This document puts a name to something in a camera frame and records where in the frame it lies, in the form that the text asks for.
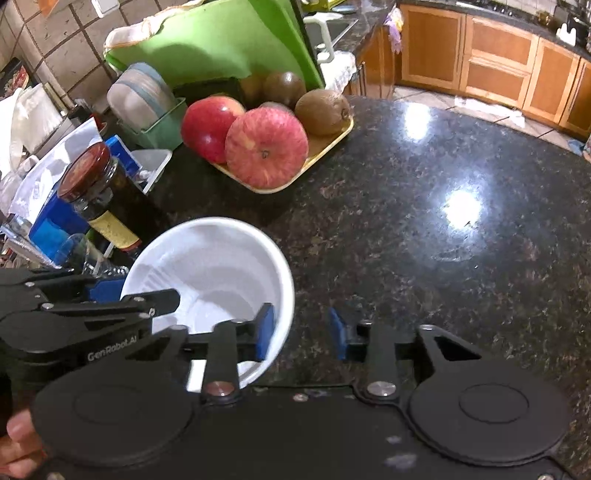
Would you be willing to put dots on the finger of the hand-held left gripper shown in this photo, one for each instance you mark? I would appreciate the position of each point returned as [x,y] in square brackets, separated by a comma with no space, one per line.
[157,300]
[105,291]

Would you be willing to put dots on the white knife holder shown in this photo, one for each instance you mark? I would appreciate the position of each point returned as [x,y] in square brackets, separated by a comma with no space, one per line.
[568,33]

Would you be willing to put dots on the white faucet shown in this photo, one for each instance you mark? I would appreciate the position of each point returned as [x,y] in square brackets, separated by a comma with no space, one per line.
[323,37]

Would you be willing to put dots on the clear glass cup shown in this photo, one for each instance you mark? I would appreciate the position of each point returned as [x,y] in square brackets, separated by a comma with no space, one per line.
[78,251]

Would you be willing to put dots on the blue and white box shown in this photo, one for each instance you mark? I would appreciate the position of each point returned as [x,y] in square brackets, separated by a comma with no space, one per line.
[51,226]

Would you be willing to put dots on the wooden lower cabinets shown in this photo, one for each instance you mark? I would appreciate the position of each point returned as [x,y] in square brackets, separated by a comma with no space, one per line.
[494,60]

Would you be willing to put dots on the grey container lids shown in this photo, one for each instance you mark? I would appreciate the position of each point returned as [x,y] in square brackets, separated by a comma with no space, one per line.
[138,97]

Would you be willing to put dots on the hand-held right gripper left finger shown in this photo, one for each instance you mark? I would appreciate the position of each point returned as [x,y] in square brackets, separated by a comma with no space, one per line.
[263,333]

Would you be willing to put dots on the white plastic bag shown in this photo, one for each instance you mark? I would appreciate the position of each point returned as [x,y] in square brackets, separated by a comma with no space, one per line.
[27,115]

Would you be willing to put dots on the green cutting board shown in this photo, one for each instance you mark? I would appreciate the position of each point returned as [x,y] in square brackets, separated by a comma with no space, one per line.
[221,41]

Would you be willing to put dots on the yellow fruit tray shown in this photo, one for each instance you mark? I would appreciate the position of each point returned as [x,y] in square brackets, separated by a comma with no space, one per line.
[323,145]

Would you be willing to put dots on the dark sauce jar red lid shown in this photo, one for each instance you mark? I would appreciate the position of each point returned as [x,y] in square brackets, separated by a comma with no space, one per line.
[115,207]

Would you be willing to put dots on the white plastic bowl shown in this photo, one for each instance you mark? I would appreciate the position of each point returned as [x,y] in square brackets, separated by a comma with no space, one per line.
[217,267]

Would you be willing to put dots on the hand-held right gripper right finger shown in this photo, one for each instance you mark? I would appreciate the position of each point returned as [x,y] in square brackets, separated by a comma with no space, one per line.
[337,333]

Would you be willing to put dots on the white cloth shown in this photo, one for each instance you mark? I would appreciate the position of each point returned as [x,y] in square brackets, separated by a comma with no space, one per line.
[127,37]

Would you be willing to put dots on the red apple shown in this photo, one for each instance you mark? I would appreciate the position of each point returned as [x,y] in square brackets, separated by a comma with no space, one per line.
[265,147]
[207,124]

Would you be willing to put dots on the purple hanging cloth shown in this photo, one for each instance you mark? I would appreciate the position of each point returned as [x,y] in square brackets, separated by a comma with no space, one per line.
[394,25]

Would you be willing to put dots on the person's left hand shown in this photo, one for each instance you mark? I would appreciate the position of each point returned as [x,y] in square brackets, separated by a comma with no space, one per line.
[18,443]

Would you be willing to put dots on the white dish towel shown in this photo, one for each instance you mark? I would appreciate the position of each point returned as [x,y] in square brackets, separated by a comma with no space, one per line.
[339,69]

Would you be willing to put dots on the black printed packet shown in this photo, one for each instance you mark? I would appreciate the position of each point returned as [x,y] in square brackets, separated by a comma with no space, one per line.
[14,78]

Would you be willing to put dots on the white plastic container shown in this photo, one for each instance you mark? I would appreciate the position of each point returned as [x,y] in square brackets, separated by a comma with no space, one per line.
[154,166]

